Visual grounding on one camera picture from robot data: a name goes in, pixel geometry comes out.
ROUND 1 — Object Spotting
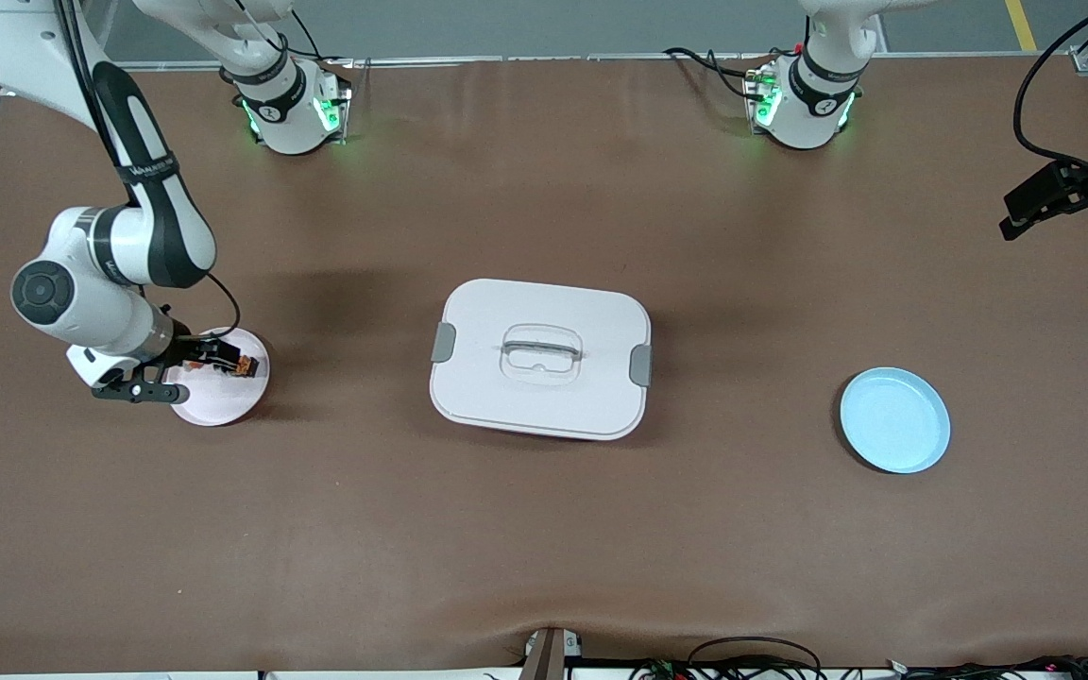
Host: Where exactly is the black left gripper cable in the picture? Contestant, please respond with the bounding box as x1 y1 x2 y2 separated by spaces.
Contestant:
1012 0 1088 190

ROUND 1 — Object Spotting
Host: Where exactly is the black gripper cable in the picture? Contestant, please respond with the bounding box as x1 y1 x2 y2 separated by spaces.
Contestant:
1012 0 1088 190
53 0 243 343

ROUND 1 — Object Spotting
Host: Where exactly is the light blue round plate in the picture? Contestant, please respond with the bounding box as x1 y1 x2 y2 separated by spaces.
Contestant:
839 367 952 474

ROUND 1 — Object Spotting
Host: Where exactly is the black cable bundle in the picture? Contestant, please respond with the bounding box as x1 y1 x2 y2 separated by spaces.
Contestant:
884 654 1088 680

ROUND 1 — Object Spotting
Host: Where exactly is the black looped cable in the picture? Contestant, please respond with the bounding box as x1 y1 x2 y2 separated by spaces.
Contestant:
686 637 824 680

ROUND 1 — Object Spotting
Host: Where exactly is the metal table edge rail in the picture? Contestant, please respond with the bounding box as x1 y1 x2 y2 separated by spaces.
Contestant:
114 54 1074 73

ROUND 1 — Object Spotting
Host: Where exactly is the black arm base cable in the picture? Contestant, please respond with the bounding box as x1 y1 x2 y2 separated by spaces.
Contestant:
261 8 356 69
664 45 772 103

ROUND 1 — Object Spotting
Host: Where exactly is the white lidded storage box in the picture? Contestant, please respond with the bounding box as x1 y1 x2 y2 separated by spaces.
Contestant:
429 278 654 442

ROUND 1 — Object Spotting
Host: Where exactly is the pink round plate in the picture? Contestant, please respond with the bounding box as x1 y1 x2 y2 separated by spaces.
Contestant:
169 327 272 427

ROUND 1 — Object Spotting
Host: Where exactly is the brown table cover mat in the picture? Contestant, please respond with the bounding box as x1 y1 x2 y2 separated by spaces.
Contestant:
0 55 1088 673

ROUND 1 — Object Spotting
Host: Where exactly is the table edge clamp bracket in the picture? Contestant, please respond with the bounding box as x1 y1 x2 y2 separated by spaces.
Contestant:
520 626 585 680

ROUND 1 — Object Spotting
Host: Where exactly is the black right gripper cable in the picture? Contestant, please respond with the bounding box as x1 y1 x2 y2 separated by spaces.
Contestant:
53 0 243 343

